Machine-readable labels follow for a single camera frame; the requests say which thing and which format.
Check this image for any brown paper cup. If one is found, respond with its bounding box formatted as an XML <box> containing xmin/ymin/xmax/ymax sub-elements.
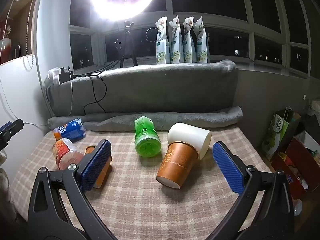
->
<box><xmin>155</xmin><ymin>141</ymin><xmax>199</xmax><ymax>189</ymax></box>

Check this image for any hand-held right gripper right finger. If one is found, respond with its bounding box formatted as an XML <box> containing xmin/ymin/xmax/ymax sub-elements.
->
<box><xmin>212</xmin><ymin>141</ymin><xmax>297</xmax><ymax>240</ymax></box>

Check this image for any checked beige cloth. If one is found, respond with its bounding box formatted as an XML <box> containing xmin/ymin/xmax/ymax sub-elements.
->
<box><xmin>9</xmin><ymin>126</ymin><xmax>275</xmax><ymax>240</ymax></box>

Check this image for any white window frame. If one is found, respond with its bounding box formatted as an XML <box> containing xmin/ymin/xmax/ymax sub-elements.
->
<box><xmin>69</xmin><ymin>0</ymin><xmax>320</xmax><ymax>80</ymax></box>

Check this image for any white power strip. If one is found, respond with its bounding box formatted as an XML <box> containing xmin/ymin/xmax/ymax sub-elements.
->
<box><xmin>47</xmin><ymin>67</ymin><xmax>66</xmax><ymax>85</ymax></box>

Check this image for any ring light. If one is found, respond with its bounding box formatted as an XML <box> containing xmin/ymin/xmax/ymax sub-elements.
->
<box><xmin>90</xmin><ymin>0</ymin><xmax>160</xmax><ymax>22</ymax></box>

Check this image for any white green standing pouch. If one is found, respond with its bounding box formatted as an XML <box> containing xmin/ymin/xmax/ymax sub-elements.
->
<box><xmin>182</xmin><ymin>16</ymin><xmax>197</xmax><ymax>64</ymax></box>
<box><xmin>195</xmin><ymin>17</ymin><xmax>209</xmax><ymax>64</ymax></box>
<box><xmin>169</xmin><ymin>15</ymin><xmax>181</xmax><ymax>64</ymax></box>
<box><xmin>156</xmin><ymin>16</ymin><xmax>169</xmax><ymax>64</ymax></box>

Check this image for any green plastic bottle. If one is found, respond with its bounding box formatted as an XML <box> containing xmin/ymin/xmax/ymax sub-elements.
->
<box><xmin>134</xmin><ymin>116</ymin><xmax>161</xmax><ymax>158</ymax></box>

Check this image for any grey blanket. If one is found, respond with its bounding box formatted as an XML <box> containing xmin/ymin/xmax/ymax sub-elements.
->
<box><xmin>44</xmin><ymin>59</ymin><xmax>243</xmax><ymax>132</ymax></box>

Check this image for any white cup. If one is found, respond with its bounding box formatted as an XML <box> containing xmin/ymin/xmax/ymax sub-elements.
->
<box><xmin>167</xmin><ymin>122</ymin><xmax>212</xmax><ymax>160</ymax></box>

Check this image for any red label bottle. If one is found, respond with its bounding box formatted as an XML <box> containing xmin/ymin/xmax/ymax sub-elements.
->
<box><xmin>52</xmin><ymin>137</ymin><xmax>84</xmax><ymax>170</ymax></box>

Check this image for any red cardboard box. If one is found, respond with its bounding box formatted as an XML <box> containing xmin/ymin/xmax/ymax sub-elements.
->
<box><xmin>271</xmin><ymin>136</ymin><xmax>320</xmax><ymax>200</ymax></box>

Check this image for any black cable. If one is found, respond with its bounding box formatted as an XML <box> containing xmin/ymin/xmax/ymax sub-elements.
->
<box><xmin>72</xmin><ymin>59</ymin><xmax>121</xmax><ymax>116</ymax></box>

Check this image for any blue snack packet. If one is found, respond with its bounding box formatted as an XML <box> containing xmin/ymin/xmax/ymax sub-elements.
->
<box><xmin>53</xmin><ymin>118</ymin><xmax>87</xmax><ymax>141</ymax></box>

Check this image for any black power adapter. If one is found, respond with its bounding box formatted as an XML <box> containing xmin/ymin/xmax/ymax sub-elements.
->
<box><xmin>59</xmin><ymin>70</ymin><xmax>74</xmax><ymax>83</ymax></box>

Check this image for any wooden shelf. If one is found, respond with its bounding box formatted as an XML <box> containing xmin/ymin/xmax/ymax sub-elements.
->
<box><xmin>0</xmin><ymin>0</ymin><xmax>41</xmax><ymax>65</ymax></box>

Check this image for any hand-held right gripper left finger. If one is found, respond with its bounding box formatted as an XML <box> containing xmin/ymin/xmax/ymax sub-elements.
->
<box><xmin>27</xmin><ymin>139</ymin><xmax>118</xmax><ymax>240</ymax></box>

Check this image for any orange paper cup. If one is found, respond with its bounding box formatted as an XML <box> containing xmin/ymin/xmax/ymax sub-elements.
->
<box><xmin>85</xmin><ymin>145</ymin><xmax>113</xmax><ymax>189</ymax></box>

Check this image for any black tripod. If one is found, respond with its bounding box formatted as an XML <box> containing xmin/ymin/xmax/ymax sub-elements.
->
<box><xmin>120</xmin><ymin>21</ymin><xmax>138</xmax><ymax>68</ymax></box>

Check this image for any green paper bag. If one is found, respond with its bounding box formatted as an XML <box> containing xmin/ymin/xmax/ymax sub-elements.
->
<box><xmin>261</xmin><ymin>109</ymin><xmax>302</xmax><ymax>161</ymax></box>

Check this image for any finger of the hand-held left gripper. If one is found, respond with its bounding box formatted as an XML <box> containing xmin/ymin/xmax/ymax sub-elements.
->
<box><xmin>0</xmin><ymin>119</ymin><xmax>24</xmax><ymax>152</ymax></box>

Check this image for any red white vase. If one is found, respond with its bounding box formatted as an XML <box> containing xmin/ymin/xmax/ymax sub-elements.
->
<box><xmin>0</xmin><ymin>17</ymin><xmax>13</xmax><ymax>64</ymax></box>

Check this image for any beaded blind cord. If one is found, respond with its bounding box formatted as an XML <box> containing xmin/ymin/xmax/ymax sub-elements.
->
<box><xmin>23</xmin><ymin>0</ymin><xmax>38</xmax><ymax>70</ymax></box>

